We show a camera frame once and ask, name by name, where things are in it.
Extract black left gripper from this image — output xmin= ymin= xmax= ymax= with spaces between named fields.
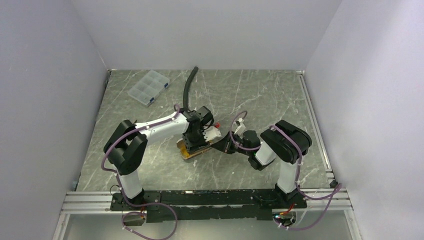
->
xmin=181 ymin=126 xmax=210 ymax=154

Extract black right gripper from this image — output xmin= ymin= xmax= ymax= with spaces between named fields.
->
xmin=211 ymin=130 xmax=252 ymax=156

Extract printed glasses pouch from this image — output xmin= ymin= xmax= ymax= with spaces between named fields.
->
xmin=176 ymin=138 xmax=214 ymax=160

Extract orange transparent safety glasses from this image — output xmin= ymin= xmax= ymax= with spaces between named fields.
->
xmin=180 ymin=149 xmax=192 ymax=160

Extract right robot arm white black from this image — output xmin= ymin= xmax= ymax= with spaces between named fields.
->
xmin=212 ymin=120 xmax=312 ymax=208

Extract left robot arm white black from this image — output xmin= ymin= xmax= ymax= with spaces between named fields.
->
xmin=102 ymin=105 xmax=222 ymax=210

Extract clear plastic compartment box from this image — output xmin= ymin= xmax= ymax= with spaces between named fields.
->
xmin=127 ymin=70 xmax=170 ymax=107

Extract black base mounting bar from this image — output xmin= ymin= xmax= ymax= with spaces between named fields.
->
xmin=110 ymin=188 xmax=307 ymax=223

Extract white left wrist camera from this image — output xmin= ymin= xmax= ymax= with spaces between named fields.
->
xmin=203 ymin=125 xmax=222 ymax=142

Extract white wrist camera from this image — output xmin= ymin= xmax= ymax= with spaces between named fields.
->
xmin=203 ymin=125 xmax=222 ymax=142
xmin=233 ymin=118 xmax=246 ymax=136

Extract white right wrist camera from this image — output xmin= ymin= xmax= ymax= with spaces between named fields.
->
xmin=233 ymin=118 xmax=246 ymax=136

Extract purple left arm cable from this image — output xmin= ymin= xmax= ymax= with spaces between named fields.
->
xmin=100 ymin=104 xmax=180 ymax=240

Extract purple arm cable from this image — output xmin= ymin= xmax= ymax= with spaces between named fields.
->
xmin=229 ymin=110 xmax=343 ymax=232
xmin=100 ymin=104 xmax=180 ymax=240

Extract black rubber hose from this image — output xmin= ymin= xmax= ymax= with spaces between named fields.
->
xmin=183 ymin=66 xmax=200 ymax=112

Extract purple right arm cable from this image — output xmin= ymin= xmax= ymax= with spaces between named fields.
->
xmin=229 ymin=110 xmax=343 ymax=232

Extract aluminium frame rail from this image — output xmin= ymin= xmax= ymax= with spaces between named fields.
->
xmin=52 ymin=188 xmax=363 ymax=240

